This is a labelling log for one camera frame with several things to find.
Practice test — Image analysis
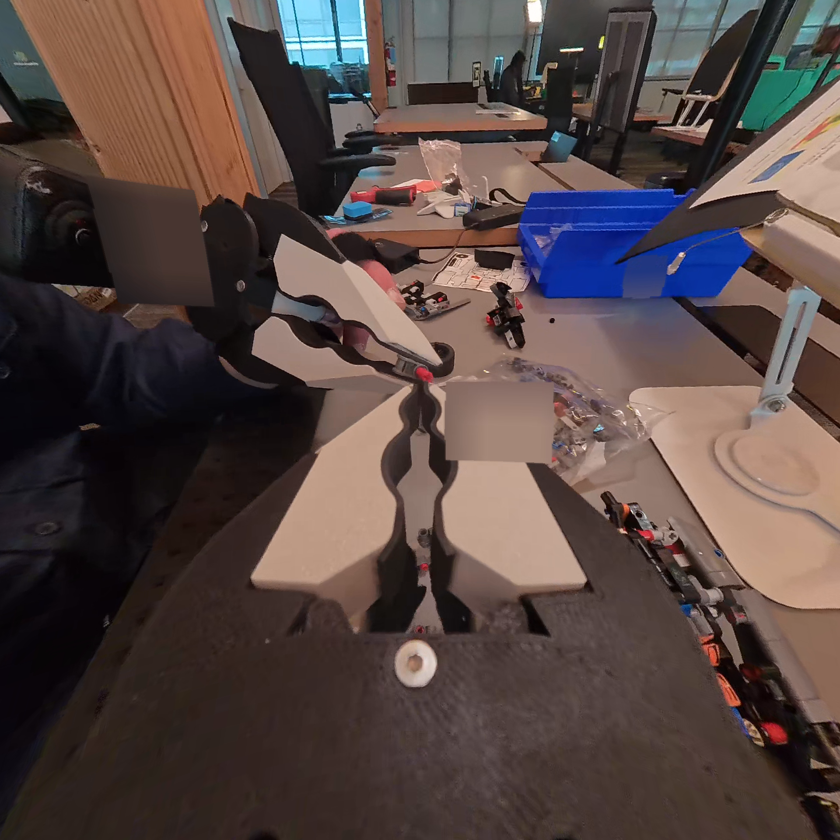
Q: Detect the black flat power bank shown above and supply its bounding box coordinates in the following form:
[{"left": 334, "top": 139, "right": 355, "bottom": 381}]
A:
[{"left": 461, "top": 203, "right": 526, "bottom": 232}]

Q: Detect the grey brick beam assembly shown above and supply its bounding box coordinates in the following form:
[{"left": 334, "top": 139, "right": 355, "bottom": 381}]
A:
[{"left": 389, "top": 356, "right": 435, "bottom": 388}]

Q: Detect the white recycling bin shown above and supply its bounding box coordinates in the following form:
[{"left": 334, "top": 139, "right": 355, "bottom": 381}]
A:
[{"left": 327, "top": 100, "right": 376, "bottom": 150}]

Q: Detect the red black electric screwdriver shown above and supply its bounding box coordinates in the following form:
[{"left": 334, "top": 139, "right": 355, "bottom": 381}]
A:
[{"left": 348, "top": 184, "right": 420, "bottom": 207}]

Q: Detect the wood-edged desk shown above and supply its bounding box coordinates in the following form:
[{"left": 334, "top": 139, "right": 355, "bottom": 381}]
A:
[{"left": 373, "top": 100, "right": 550, "bottom": 143}]

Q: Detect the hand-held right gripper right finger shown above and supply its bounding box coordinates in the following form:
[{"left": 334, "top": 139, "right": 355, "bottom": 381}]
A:
[{"left": 423, "top": 385, "right": 589, "bottom": 634}]

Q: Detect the large toy brick car model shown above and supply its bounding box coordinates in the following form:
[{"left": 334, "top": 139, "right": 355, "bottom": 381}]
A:
[{"left": 599, "top": 491, "right": 840, "bottom": 840}]

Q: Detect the black metal pole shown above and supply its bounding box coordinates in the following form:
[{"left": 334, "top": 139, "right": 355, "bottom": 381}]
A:
[{"left": 701, "top": 0, "right": 799, "bottom": 193}]

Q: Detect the narrow wooden pillar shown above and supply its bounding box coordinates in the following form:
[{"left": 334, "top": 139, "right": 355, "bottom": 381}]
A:
[{"left": 363, "top": 0, "right": 389, "bottom": 98}]

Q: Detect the dark desk cable hatch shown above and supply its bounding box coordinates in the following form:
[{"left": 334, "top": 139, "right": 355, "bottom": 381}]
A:
[{"left": 679, "top": 292, "right": 840, "bottom": 441}]

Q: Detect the clear bag of brick pieces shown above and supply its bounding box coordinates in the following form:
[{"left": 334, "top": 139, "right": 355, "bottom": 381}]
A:
[{"left": 478, "top": 356, "right": 672, "bottom": 488}]

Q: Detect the small black red brick assembly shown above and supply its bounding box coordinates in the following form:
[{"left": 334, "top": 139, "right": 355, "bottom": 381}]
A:
[{"left": 484, "top": 281, "right": 529, "bottom": 350}]

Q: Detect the blue plastic bin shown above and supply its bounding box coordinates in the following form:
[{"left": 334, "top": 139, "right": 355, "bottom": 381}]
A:
[{"left": 516, "top": 188, "right": 753, "bottom": 301}]

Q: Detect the blue foil wrapper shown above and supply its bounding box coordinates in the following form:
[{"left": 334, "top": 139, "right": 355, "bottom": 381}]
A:
[{"left": 320, "top": 205, "right": 396, "bottom": 225}]

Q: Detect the person's left forearm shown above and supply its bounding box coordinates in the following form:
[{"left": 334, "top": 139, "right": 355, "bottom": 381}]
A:
[{"left": 0, "top": 272, "right": 277, "bottom": 434}]

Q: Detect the upright clear plastic bag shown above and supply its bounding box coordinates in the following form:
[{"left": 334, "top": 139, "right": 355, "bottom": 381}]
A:
[{"left": 417, "top": 136, "right": 471, "bottom": 196}]

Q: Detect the white sticker sheet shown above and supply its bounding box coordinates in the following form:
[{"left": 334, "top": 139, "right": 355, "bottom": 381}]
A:
[{"left": 432, "top": 251, "right": 534, "bottom": 294}]

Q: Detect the dark wall screen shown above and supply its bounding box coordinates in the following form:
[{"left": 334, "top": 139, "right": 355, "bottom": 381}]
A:
[{"left": 535, "top": 0, "right": 611, "bottom": 67}]

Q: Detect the printed instruction sheet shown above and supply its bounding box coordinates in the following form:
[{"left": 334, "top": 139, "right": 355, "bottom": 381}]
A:
[{"left": 689, "top": 85, "right": 840, "bottom": 237}]

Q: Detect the black power brick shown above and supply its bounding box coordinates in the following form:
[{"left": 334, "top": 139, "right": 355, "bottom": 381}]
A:
[{"left": 369, "top": 236, "right": 422, "bottom": 274}]

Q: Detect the green cover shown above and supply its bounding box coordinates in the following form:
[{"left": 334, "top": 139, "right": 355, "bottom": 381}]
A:
[{"left": 740, "top": 54, "right": 840, "bottom": 133}]

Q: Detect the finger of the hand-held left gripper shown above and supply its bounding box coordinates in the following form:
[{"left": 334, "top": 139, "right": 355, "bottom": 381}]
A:
[
  {"left": 251, "top": 314, "right": 404, "bottom": 389},
  {"left": 270, "top": 233, "right": 445, "bottom": 370}
]

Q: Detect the flat brick assembly grey blade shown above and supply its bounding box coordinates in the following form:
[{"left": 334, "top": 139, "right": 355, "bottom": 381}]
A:
[{"left": 395, "top": 280, "right": 473, "bottom": 324}]

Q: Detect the black panel on white stand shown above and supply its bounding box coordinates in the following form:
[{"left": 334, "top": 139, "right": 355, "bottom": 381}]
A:
[{"left": 668, "top": 8, "right": 763, "bottom": 130}]

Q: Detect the black power cable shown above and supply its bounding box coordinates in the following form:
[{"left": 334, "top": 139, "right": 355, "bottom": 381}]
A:
[{"left": 419, "top": 225, "right": 468, "bottom": 265}]

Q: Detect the white book stand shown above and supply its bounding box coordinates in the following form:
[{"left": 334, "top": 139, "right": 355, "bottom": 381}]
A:
[{"left": 627, "top": 209, "right": 840, "bottom": 610}]

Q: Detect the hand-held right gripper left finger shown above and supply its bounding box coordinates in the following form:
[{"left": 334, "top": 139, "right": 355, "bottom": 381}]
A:
[{"left": 251, "top": 384, "right": 427, "bottom": 634}]

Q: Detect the wide wooden pillar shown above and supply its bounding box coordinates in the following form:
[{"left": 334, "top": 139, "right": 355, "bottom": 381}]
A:
[{"left": 12, "top": 0, "right": 261, "bottom": 206}]

